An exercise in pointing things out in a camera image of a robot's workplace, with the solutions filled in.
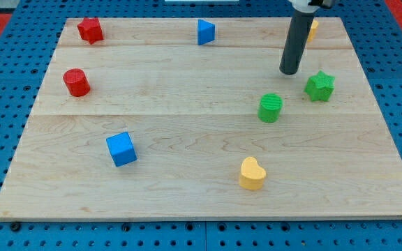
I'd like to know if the green cylinder block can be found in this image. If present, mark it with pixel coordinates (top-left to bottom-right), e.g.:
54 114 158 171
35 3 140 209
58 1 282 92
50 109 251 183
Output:
258 93 283 123

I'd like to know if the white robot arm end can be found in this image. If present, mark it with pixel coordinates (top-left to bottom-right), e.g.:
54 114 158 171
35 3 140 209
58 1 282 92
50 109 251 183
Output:
288 0 338 13

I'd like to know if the yellow heart block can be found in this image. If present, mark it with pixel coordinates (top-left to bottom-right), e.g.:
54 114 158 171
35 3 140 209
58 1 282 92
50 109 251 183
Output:
239 156 267 190

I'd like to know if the wooden board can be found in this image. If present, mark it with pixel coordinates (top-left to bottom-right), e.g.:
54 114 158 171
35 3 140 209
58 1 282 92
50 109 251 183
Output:
0 17 402 222

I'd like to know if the blue cube block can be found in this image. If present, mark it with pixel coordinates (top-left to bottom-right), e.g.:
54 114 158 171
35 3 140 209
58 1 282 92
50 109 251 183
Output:
106 132 137 167

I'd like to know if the blue triangle block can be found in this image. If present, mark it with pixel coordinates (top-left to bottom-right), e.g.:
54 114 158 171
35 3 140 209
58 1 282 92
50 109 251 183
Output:
197 20 216 45

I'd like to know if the green star block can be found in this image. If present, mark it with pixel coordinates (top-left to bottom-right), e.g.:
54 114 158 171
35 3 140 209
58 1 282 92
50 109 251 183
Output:
304 70 335 102

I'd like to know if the red cylinder block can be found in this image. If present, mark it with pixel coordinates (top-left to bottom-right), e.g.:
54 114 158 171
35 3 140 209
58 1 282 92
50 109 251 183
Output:
63 68 91 97

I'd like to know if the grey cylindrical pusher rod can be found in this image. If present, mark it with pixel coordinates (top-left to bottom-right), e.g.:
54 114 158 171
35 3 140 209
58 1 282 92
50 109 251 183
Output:
279 10 315 75

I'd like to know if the red star block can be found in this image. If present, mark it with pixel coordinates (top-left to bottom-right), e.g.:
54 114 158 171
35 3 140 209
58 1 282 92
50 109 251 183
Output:
77 17 104 45

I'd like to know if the yellow block behind rod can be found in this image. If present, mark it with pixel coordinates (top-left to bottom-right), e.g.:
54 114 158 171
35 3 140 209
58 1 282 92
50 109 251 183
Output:
307 19 319 43

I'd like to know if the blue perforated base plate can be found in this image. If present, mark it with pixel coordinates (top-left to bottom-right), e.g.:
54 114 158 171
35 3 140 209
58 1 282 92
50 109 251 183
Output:
0 1 402 250

